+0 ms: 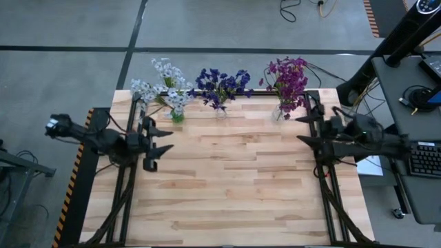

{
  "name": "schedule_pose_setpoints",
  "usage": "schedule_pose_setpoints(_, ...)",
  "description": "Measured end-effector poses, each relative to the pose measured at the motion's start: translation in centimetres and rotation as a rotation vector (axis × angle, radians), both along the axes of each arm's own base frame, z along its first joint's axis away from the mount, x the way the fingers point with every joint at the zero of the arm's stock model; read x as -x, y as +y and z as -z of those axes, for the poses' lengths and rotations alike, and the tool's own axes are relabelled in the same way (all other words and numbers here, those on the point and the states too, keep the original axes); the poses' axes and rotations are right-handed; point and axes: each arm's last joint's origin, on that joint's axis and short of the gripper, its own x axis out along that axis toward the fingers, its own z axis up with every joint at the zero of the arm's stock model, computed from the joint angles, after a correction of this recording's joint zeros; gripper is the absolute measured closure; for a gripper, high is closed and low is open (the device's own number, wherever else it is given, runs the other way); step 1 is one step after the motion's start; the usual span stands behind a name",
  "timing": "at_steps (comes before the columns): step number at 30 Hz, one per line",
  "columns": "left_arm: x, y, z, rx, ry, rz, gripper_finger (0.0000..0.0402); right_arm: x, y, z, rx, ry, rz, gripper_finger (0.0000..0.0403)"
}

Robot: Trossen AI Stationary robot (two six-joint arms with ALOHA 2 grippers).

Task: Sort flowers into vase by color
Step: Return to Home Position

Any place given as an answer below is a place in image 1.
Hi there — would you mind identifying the black round desk device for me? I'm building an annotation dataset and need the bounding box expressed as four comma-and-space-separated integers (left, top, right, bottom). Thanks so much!
401, 85, 440, 113

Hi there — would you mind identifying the ribbed clear glass vase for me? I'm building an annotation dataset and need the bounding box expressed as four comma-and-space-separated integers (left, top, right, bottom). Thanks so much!
271, 103, 287, 123

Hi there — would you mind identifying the grey metal stand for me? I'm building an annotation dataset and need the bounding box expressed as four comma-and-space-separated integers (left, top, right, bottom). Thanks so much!
0, 149, 57, 248

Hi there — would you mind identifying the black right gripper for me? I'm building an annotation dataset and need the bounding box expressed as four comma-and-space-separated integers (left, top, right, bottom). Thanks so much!
295, 105, 345, 163

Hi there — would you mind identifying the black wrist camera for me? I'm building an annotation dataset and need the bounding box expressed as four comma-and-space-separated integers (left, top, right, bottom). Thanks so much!
116, 134, 136, 159
344, 115, 380, 142

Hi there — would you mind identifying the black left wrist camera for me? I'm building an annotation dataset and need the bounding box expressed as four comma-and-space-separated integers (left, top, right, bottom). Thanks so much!
116, 134, 136, 159

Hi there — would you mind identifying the black tower fan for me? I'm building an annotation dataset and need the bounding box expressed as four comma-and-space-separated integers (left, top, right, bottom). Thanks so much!
336, 0, 441, 106

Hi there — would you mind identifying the green glass vase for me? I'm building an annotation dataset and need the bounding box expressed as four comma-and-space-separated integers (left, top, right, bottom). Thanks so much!
170, 110, 186, 124

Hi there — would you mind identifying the yellow floor cable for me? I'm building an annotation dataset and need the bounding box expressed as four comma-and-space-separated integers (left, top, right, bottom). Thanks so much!
344, 77, 376, 120

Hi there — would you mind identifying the dark tablet device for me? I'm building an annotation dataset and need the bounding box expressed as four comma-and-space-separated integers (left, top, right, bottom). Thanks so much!
418, 54, 441, 83

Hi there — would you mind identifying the grey desk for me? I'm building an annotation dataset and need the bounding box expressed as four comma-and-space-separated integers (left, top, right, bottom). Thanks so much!
371, 56, 441, 225

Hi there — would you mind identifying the black floor mat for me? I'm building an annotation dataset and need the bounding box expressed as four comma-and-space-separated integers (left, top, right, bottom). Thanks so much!
368, 0, 409, 20

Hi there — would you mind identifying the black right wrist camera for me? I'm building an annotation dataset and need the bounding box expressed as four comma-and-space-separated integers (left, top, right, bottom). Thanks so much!
344, 115, 380, 142

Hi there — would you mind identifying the white paper sheet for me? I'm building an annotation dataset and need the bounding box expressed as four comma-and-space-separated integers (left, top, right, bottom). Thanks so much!
356, 154, 384, 177

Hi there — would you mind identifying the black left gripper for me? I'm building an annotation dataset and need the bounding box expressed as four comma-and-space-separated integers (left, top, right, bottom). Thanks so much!
134, 116, 175, 172

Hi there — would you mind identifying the black platform with hazard stripes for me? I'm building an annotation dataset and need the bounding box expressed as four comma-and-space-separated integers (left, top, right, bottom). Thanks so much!
51, 107, 111, 248

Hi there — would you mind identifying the black keyboard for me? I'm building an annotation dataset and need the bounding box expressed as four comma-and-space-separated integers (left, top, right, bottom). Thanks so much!
406, 141, 441, 179

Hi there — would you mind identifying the white artificial flower bunch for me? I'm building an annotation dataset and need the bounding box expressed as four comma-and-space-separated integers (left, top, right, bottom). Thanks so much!
150, 56, 187, 114
130, 78, 176, 118
161, 82, 194, 120

